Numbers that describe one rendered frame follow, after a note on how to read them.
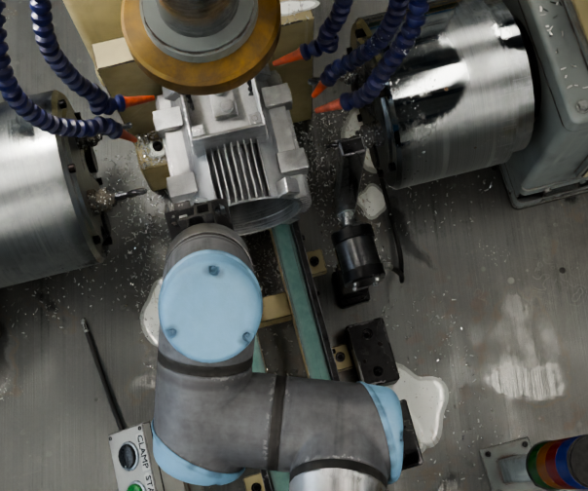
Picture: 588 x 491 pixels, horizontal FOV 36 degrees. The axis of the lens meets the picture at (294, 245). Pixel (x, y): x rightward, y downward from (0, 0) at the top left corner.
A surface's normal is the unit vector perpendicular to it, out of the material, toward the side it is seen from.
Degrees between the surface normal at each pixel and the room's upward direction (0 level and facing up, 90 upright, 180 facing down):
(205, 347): 25
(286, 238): 0
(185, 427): 29
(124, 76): 90
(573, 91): 0
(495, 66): 17
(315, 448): 41
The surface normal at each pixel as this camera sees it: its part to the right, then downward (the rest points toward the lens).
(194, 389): -0.11, 0.22
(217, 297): 0.12, 0.15
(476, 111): 0.15, 0.40
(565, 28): -0.01, -0.25
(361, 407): 0.04, -0.61
